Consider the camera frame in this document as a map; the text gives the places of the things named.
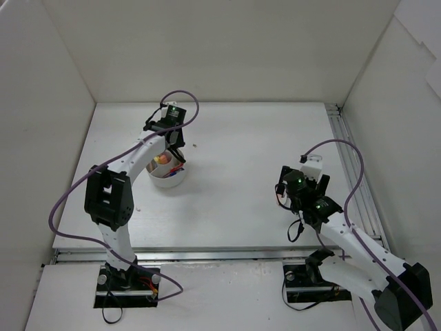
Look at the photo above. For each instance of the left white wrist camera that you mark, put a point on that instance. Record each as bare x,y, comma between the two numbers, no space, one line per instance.
164,104

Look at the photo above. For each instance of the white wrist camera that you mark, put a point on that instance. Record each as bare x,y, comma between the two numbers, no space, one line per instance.
311,166
164,104

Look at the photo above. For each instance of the blue gel pen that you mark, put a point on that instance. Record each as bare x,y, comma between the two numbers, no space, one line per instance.
173,173

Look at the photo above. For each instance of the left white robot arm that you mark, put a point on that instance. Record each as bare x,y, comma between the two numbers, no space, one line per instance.
109,198

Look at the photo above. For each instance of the aluminium table rail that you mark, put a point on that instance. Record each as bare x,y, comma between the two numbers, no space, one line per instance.
355,172

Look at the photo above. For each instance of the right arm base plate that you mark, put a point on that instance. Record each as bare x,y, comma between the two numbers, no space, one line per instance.
300,290

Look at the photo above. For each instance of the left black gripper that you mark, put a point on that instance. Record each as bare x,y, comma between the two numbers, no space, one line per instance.
175,138

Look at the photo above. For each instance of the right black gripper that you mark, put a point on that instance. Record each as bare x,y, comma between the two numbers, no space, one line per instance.
324,181

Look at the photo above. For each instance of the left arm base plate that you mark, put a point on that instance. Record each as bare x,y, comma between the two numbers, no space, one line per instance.
111,292

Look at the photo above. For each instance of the front aluminium rail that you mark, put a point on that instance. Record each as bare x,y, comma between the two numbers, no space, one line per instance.
64,256

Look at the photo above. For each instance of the white round divided container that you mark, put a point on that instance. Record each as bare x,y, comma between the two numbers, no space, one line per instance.
166,171

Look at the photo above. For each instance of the red gel pen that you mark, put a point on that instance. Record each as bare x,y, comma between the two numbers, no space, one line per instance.
177,167

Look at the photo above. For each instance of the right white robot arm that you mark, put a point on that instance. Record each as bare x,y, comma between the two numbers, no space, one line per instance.
400,293

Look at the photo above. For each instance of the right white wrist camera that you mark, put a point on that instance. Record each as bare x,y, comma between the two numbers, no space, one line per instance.
311,166

